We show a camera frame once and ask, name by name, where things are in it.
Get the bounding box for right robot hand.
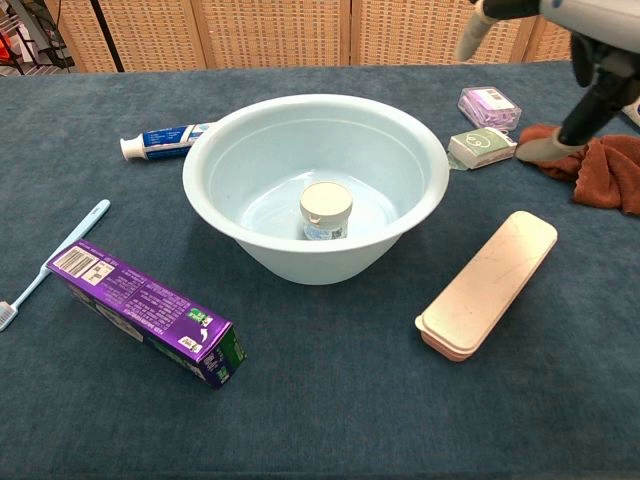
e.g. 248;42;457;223
457;0;640;164

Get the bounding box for cream pink toothbrush case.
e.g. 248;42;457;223
414;210;559;363

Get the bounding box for white lidded small jar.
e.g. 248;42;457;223
299;181;354;241

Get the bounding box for purple toothpaste box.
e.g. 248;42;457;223
45;238;248;390

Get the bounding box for brown towel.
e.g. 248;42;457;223
519;124;640;216

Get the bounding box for clear purple floss pick box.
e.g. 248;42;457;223
458;86;523;129

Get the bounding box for light blue plastic basin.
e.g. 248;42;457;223
182;93;452;287

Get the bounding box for white blue toothpaste tube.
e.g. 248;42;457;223
119;120;221;162

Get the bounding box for wicker folding screen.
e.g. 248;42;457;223
44;0;576;74

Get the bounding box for teal tablecloth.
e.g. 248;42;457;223
0;59;640;480

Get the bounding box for black stand pole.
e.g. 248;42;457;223
89;0;125;73

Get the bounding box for light blue toothbrush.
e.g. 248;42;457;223
0;199;111;333

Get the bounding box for metal storage rack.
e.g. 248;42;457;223
0;0;76;77

